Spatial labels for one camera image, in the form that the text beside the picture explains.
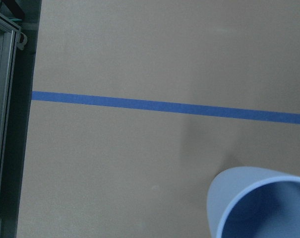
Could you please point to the blue plastic cup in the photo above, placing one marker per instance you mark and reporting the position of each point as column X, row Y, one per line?
column 251, row 202

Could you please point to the aluminium frame rail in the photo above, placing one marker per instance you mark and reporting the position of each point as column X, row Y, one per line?
column 2, row 99

